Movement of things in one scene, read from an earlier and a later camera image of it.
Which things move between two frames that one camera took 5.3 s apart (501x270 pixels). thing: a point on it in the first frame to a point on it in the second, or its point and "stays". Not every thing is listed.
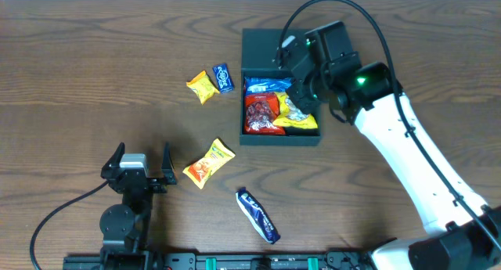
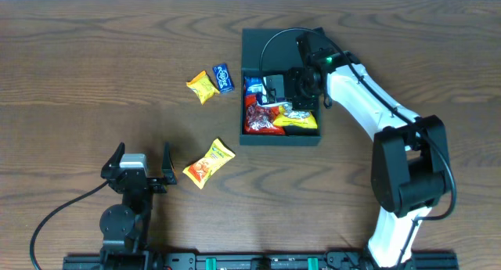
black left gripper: x=157 y=182 stays
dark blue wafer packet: x=259 y=215 to x=262 y=99
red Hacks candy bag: x=261 y=110 stays
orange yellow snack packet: x=218 y=155 stays
